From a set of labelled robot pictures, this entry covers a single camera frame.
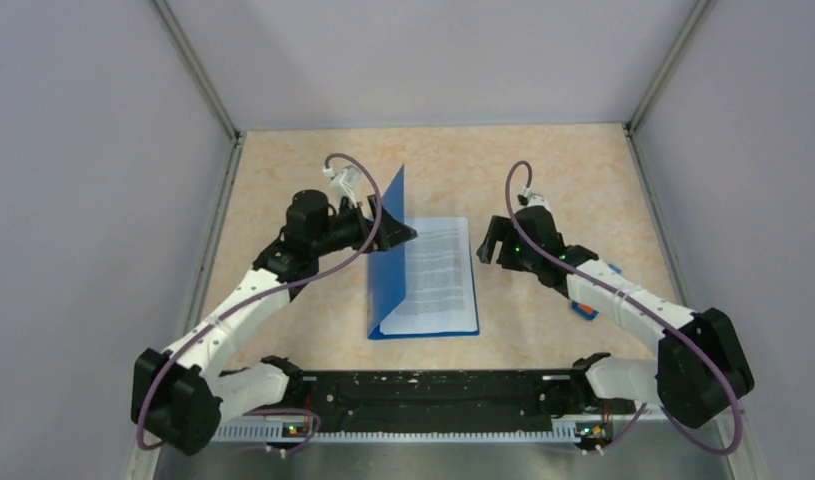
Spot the grey aluminium frame post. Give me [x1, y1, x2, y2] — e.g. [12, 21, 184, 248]
[624, 0, 717, 138]

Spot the grey left frame post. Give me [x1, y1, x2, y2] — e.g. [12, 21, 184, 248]
[149, 0, 241, 144]

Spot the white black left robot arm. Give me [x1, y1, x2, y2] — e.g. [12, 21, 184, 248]
[131, 190, 418, 455]

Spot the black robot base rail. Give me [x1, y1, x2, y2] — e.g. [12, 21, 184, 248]
[241, 368, 637, 440]

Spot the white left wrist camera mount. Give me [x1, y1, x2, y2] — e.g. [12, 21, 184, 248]
[323, 165, 362, 208]

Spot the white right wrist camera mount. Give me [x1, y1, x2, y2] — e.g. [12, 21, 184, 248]
[517, 187, 551, 211]

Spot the blue plastic file folder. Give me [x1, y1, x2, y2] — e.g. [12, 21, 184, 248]
[366, 164, 481, 342]

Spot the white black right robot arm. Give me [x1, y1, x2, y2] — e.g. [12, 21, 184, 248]
[477, 206, 755, 428]

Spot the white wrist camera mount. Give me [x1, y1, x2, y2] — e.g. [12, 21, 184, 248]
[323, 165, 362, 208]
[517, 187, 551, 211]

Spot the white printed paper stack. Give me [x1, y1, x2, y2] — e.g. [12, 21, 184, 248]
[379, 215, 480, 336]

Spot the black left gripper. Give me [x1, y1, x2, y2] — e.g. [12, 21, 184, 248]
[311, 194, 416, 257]

